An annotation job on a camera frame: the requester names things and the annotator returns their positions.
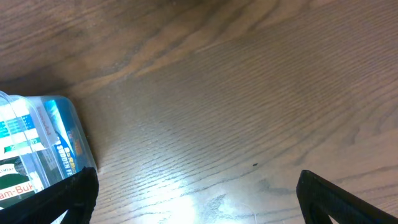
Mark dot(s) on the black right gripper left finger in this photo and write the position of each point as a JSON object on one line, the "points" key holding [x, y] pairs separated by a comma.
{"points": [[74, 197]]}

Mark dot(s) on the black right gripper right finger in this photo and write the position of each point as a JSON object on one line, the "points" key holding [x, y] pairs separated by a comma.
{"points": [[322, 202]]}

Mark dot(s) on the blue Kool Fever box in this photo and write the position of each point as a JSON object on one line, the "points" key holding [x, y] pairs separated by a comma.
{"points": [[67, 147]]}

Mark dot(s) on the green round tin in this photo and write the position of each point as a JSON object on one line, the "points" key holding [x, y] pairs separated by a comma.
{"points": [[14, 186]]}

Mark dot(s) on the white Panadol box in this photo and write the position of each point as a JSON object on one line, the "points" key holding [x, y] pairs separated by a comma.
{"points": [[25, 127]]}

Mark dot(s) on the clear plastic container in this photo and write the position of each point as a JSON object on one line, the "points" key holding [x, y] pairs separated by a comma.
{"points": [[42, 167]]}

